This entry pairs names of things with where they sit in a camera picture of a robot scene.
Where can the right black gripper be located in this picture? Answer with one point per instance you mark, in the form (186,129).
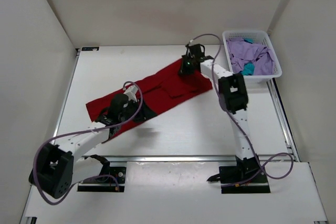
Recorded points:
(184,70)

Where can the purple t shirt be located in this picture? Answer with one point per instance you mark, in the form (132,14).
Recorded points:
(242,52)

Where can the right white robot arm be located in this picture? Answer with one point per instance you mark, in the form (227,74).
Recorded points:
(233,98)

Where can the teal t shirt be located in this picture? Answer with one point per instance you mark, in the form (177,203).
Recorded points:
(248,69)

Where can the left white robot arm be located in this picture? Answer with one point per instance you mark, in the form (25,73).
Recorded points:
(57,167)

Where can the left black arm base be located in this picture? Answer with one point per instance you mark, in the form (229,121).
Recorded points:
(111,177)

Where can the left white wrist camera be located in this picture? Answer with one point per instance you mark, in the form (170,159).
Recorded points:
(131,92)

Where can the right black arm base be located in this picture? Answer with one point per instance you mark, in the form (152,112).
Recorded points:
(243,178)

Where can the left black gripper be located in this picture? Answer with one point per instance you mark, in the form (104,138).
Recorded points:
(145,114)

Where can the black label sticker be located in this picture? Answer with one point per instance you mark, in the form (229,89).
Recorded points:
(90,49)

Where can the red t shirt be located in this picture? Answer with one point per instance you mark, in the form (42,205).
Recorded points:
(162,91)

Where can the white plastic basket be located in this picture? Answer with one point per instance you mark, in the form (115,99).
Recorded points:
(253,36)

